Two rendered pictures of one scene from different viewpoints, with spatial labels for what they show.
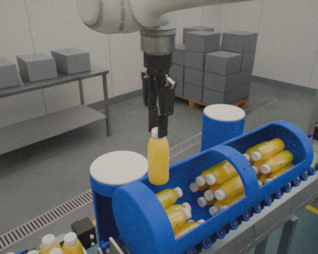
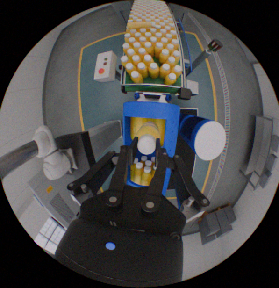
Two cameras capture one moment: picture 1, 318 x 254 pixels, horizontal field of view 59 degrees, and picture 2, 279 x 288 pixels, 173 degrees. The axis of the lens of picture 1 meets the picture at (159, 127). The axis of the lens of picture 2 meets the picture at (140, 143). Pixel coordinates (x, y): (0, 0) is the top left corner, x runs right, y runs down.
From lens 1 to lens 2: 0.72 m
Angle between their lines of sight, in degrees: 59
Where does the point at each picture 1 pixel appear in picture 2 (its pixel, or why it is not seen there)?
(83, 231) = (181, 90)
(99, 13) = not seen: outside the picture
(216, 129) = not seen: hidden behind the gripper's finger
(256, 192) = not seen: hidden behind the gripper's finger
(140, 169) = (199, 149)
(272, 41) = (197, 244)
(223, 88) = (208, 222)
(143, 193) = (146, 110)
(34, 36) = (277, 171)
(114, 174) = (207, 133)
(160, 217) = (127, 111)
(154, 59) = (59, 246)
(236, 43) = (208, 239)
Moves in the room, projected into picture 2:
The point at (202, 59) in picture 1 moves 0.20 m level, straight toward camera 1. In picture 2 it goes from (220, 226) to (220, 225)
